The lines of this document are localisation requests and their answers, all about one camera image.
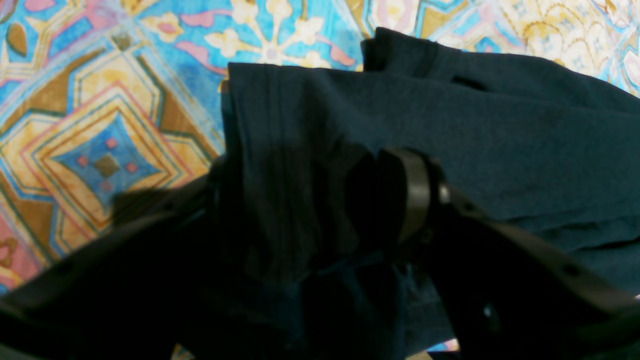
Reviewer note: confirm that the black t-shirt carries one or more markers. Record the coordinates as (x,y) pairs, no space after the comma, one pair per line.
(535,144)

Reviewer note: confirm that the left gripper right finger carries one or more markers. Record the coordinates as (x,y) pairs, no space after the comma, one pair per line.
(508,295)

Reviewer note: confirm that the patterned tablecloth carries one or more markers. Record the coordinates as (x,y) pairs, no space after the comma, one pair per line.
(103,97)

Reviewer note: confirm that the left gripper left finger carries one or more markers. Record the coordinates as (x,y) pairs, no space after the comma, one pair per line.
(118,297)

